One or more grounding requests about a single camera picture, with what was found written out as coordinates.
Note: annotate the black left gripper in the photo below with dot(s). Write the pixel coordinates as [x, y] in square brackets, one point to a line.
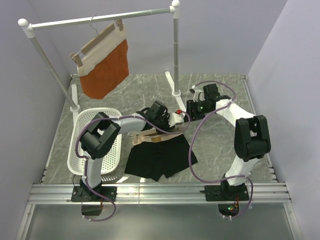
[167, 128]

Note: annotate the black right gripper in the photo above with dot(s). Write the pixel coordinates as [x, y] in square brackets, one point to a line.
[194, 115]

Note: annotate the black underwear beige waistband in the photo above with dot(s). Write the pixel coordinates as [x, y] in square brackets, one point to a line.
[151, 160]

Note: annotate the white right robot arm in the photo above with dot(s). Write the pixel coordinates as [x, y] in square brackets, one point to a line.
[251, 136]

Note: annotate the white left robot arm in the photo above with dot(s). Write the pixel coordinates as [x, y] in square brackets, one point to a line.
[139, 121]

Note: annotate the white perforated plastic basket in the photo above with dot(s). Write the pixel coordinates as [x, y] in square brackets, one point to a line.
[95, 136]

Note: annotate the orange shorts beige waistband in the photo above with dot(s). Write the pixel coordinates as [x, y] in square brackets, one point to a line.
[105, 66]

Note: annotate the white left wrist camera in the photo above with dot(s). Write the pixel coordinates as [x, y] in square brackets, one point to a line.
[176, 118]

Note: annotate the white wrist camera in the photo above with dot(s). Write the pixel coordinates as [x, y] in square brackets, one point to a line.
[176, 118]
[198, 95]

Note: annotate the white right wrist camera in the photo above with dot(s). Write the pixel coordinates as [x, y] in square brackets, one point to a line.
[198, 95]

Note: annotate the aluminium front rail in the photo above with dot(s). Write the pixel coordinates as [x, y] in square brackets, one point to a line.
[156, 193]

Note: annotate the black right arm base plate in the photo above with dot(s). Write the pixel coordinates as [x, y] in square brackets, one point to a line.
[213, 192]

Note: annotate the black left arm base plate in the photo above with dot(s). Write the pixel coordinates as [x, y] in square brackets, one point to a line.
[79, 195]

